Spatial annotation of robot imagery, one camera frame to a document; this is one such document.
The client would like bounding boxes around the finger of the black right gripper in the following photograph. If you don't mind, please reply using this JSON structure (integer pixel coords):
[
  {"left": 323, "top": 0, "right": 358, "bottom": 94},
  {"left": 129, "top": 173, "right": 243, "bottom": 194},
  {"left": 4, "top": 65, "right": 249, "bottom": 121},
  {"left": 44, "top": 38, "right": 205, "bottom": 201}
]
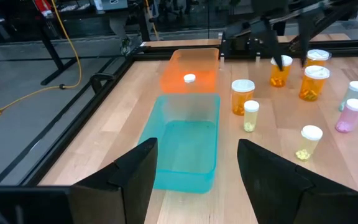
[
  {"left": 249, "top": 18, "right": 285, "bottom": 72},
  {"left": 298, "top": 12, "right": 318, "bottom": 68}
]

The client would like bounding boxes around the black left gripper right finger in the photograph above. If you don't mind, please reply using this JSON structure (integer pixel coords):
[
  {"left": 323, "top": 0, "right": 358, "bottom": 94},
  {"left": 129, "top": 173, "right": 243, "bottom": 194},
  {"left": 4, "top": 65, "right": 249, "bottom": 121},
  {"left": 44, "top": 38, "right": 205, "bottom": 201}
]
[{"left": 236, "top": 138, "right": 358, "bottom": 224}]

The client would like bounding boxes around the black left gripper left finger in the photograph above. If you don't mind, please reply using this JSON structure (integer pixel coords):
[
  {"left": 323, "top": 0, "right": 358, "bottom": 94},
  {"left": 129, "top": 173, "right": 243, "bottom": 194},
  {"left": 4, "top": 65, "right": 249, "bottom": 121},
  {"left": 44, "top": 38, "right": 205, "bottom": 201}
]
[{"left": 68, "top": 137, "right": 159, "bottom": 224}]

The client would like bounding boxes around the large orange pill bottle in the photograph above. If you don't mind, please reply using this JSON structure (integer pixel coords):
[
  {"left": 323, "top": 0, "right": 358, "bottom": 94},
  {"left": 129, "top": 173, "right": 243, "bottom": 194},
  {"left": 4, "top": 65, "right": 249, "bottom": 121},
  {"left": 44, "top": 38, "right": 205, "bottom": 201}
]
[
  {"left": 305, "top": 49, "right": 332, "bottom": 68},
  {"left": 231, "top": 79, "right": 256, "bottom": 116},
  {"left": 298, "top": 65, "right": 331, "bottom": 102}
]

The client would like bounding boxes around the medium orange pill bottle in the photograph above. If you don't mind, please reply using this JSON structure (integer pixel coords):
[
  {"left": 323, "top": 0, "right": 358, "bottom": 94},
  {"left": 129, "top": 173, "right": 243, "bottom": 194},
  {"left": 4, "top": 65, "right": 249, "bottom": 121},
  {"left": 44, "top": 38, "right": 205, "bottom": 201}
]
[{"left": 269, "top": 55, "right": 293, "bottom": 88}]

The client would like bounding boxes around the slim yellow pill bottle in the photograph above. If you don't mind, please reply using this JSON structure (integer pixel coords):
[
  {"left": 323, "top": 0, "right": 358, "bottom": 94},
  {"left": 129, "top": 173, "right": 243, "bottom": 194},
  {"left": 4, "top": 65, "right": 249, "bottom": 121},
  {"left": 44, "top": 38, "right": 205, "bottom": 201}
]
[{"left": 243, "top": 100, "right": 260, "bottom": 133}]

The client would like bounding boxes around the clear pill bottle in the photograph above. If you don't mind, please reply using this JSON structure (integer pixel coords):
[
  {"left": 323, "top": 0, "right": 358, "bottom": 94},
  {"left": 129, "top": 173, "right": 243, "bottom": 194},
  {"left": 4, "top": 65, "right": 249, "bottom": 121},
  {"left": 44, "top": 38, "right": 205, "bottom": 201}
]
[{"left": 338, "top": 80, "right": 358, "bottom": 113}]

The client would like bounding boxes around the pink pill bottle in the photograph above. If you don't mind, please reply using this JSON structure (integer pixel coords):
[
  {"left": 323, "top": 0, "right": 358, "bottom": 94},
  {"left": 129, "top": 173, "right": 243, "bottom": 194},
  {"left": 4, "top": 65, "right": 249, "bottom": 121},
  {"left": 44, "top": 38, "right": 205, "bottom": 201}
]
[{"left": 334, "top": 98, "right": 358, "bottom": 134}]

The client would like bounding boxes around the teal translucent plastic bin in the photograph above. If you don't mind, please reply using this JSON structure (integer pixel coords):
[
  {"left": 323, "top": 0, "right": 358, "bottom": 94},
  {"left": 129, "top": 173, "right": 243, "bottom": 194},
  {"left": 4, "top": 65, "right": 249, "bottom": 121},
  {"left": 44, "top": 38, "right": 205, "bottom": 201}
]
[{"left": 137, "top": 93, "right": 222, "bottom": 194}]

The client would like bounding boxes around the orange translucent plastic bin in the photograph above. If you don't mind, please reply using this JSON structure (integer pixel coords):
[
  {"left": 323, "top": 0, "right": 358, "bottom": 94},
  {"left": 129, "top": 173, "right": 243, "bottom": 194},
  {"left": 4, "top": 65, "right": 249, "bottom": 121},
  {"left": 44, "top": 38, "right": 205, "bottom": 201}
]
[{"left": 160, "top": 47, "right": 220, "bottom": 95}]

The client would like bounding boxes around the red tool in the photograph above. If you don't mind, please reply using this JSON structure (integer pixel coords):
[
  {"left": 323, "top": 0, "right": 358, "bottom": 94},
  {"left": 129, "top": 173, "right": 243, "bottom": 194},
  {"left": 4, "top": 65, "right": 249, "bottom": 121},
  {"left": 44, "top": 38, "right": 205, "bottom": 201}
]
[{"left": 32, "top": 0, "right": 54, "bottom": 18}]

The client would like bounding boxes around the black aluminium table frame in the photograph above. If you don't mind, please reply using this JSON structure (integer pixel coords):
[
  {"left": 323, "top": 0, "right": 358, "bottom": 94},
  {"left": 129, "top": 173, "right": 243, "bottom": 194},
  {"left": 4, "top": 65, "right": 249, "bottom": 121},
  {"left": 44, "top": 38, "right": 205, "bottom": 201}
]
[{"left": 0, "top": 39, "right": 358, "bottom": 187}]

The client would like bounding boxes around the yellow cable with plug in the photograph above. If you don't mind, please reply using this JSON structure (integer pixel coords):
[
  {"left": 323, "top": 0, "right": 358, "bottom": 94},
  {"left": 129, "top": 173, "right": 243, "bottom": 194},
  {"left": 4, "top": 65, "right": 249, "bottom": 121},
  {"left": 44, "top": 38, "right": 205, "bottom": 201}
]
[{"left": 144, "top": 0, "right": 160, "bottom": 41}]

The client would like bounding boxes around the yellow extension cable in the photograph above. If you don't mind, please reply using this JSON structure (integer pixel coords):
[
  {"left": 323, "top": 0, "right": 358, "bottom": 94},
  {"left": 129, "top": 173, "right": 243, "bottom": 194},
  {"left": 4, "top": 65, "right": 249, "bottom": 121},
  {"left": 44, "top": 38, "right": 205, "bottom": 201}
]
[{"left": 0, "top": 0, "right": 83, "bottom": 118}]

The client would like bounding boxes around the black desk frame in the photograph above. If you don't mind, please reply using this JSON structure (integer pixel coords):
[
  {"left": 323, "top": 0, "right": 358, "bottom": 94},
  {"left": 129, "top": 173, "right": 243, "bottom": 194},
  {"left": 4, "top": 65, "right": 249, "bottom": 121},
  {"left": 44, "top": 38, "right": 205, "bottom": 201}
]
[{"left": 0, "top": 0, "right": 80, "bottom": 86}]

